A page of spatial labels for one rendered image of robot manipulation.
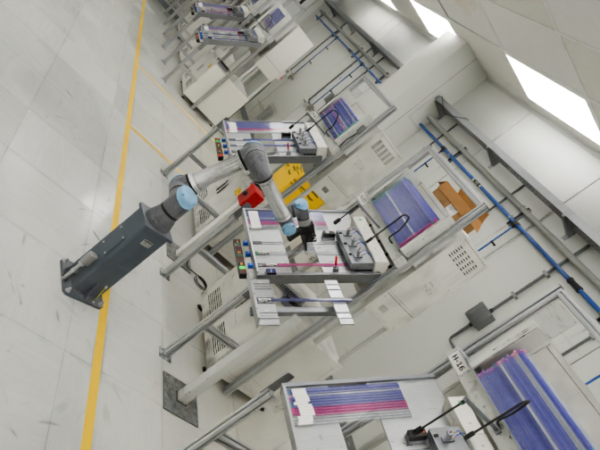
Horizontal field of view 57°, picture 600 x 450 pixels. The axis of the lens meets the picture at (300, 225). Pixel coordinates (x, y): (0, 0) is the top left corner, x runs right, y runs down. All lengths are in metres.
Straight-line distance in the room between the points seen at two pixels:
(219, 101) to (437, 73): 2.85
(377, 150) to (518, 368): 2.47
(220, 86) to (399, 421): 5.68
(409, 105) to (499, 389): 4.40
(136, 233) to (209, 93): 4.81
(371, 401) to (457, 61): 4.62
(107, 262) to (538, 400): 2.03
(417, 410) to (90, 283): 1.69
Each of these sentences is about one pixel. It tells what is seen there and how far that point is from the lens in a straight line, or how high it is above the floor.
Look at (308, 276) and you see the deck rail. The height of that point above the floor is 0.91.
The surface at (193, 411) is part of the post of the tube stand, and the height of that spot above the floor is 0.01.
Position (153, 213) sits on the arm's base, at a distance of 2.83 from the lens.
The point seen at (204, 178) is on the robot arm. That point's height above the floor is 0.86.
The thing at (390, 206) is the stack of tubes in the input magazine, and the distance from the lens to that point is 3.44.
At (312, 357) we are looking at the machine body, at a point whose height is 0.54.
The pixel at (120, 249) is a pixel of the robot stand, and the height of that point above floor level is 0.36.
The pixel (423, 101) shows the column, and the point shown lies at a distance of 6.47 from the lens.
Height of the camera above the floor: 1.67
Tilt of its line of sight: 12 degrees down
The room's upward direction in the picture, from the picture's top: 52 degrees clockwise
